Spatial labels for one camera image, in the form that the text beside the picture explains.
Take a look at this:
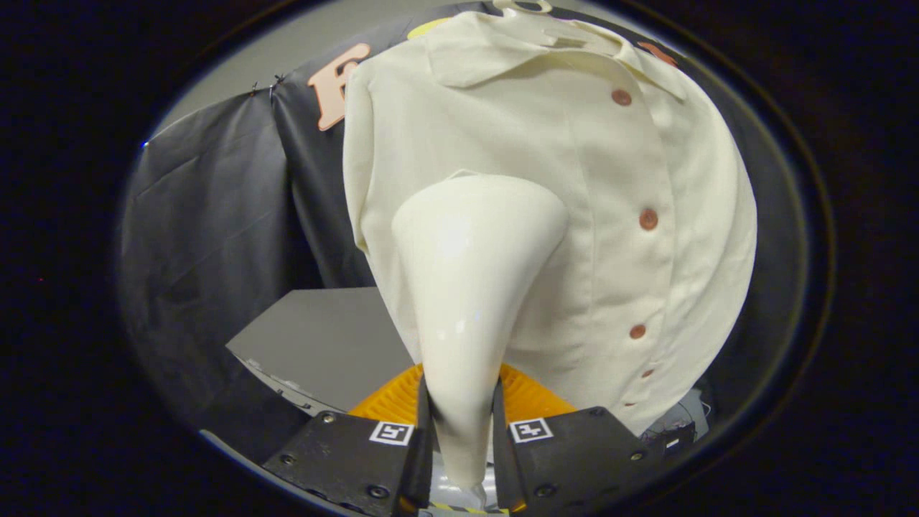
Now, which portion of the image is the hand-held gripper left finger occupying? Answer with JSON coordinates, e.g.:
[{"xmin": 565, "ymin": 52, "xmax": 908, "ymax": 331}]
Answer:
[{"xmin": 262, "ymin": 363, "xmax": 435, "ymax": 517}]

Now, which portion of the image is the grey drawer cabinet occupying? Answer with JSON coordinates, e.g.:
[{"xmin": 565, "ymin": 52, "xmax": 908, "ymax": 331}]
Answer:
[{"xmin": 226, "ymin": 287, "xmax": 417, "ymax": 417}]

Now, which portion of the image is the white garment steamer head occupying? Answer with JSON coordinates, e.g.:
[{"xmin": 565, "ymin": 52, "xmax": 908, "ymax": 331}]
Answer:
[{"xmin": 391, "ymin": 174, "xmax": 570, "ymax": 489}]

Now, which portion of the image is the cream button-up shirt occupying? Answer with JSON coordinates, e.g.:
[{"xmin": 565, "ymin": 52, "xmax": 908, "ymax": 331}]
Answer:
[{"xmin": 342, "ymin": 9, "xmax": 758, "ymax": 437}]

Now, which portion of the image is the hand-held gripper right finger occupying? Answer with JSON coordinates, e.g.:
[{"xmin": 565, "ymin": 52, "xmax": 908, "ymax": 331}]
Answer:
[{"xmin": 492, "ymin": 363, "xmax": 658, "ymax": 515}]

